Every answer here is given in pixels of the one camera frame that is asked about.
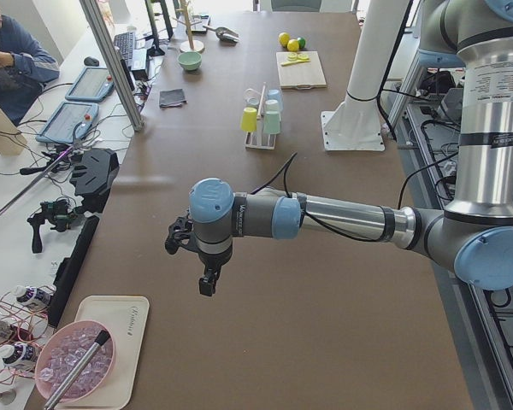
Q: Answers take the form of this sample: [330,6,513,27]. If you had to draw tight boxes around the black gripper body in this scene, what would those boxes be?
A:
[198,249,233,278]

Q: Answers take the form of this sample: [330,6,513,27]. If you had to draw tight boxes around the teal green cup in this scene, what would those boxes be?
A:
[262,111,281,135]

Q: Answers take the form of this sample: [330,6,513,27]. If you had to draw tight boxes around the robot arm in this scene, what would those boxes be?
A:
[163,12,456,302]

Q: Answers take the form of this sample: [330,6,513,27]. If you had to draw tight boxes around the yellow cup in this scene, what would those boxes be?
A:
[240,107,257,133]

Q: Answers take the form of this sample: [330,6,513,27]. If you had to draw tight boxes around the grey cup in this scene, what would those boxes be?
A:
[245,97,260,108]

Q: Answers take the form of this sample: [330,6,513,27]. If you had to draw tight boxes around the white cup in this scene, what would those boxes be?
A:
[264,99,280,114]

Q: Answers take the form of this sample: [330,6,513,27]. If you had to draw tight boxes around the light blue cup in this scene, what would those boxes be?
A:
[267,89,282,103]

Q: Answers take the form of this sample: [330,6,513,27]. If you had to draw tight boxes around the white tray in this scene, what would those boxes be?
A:
[46,295,150,410]

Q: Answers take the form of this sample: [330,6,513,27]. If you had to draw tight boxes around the metal stirring stick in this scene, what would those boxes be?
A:
[43,330,110,410]

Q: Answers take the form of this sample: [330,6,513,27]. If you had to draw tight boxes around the black plastic stand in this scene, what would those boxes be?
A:
[69,149,119,214]

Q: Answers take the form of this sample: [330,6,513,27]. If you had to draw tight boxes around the pink bowl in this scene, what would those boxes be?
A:
[35,320,115,403]

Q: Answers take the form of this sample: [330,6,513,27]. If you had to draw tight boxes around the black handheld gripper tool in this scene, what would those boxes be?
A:
[27,199,86,254]

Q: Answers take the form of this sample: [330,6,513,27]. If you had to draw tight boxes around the grey cloth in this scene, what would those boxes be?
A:
[158,89,186,108]

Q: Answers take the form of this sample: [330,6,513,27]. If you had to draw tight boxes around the blue teach pendant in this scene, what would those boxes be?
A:
[35,101,99,144]
[65,67,114,103]

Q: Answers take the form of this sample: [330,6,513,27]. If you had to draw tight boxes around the green bowl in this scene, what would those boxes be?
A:
[177,51,202,72]

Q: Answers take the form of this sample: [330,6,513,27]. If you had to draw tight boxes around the wooden cutting board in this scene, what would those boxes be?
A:
[275,51,327,90]

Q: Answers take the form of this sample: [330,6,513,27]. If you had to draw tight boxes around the wooden mug tree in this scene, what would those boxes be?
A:
[176,0,205,53]

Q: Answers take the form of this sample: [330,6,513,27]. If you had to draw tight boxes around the yellow plastic knife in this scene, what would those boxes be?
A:
[280,60,310,67]

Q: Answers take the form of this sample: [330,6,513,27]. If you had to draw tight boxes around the metal scoop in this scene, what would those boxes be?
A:
[203,25,239,44]

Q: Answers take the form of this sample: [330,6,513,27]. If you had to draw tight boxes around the yellow lemon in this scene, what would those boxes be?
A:
[286,38,300,52]
[278,32,291,48]

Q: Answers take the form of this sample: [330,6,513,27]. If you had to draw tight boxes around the black keyboard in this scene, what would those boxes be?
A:
[113,32,136,69]

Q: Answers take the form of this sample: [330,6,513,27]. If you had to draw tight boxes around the black computer mouse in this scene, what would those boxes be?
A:
[84,56,100,67]

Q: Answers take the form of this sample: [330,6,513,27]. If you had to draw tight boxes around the seated person blue shirt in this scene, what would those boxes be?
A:
[0,10,60,126]

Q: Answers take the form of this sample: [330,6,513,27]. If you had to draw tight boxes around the white wire cup holder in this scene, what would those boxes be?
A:
[245,83,283,150]

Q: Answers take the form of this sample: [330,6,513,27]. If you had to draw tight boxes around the copper wire rack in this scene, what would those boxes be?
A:
[0,291,52,388]

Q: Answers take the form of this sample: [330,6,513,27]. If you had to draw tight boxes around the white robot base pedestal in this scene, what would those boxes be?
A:
[321,0,412,151]

